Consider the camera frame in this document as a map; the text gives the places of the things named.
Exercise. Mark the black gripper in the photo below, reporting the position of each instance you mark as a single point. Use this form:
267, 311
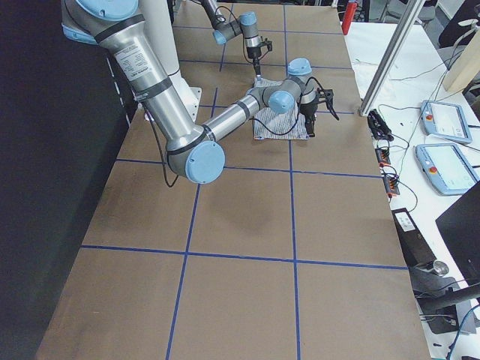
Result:
308, 110
253, 53

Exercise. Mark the navy white striped polo shirt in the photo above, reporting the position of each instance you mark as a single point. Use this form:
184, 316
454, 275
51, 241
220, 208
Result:
268, 124

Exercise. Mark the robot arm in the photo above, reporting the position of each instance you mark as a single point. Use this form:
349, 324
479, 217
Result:
140, 37
245, 25

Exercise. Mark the red tube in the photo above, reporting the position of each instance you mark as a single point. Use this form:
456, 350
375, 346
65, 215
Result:
348, 16

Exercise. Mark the far blue teach pendant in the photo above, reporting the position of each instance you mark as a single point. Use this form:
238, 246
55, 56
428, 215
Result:
446, 120

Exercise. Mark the blue teach pendant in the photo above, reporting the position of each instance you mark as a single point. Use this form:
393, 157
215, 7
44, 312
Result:
446, 120
446, 168

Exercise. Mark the near blue teach pendant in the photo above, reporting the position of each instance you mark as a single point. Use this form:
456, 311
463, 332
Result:
446, 168

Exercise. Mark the black box with label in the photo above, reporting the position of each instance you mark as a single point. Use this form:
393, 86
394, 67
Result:
416, 250

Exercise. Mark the black monitor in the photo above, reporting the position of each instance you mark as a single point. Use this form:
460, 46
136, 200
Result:
459, 227

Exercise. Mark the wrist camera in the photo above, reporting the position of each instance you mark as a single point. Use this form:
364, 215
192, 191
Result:
266, 43
326, 96

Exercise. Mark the black cable bundle device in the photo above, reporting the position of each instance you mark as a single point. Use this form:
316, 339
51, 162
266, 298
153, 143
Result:
378, 127

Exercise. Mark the aluminium frame post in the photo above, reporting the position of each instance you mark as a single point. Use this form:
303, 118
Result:
398, 38

